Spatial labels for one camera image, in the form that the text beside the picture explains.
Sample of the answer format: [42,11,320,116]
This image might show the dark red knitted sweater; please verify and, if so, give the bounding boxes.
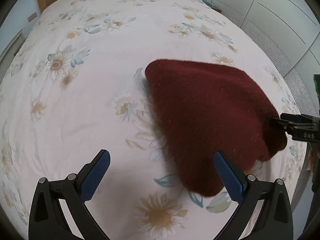
[145,60,287,197]

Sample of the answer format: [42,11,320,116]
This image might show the white radiator cover left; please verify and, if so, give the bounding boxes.
[1,30,25,65]

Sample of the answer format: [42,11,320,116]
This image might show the wooden nightstand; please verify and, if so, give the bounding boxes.
[204,0,223,13]

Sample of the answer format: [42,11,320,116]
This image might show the right hand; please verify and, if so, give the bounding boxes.
[308,149,320,173]

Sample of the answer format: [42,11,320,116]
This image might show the wall switch plate left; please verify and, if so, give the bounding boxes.
[28,12,37,22]

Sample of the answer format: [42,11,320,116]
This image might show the pink floral bed cover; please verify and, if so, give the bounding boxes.
[1,0,299,239]

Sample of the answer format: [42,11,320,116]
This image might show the white wardrobe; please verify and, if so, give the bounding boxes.
[207,0,319,116]

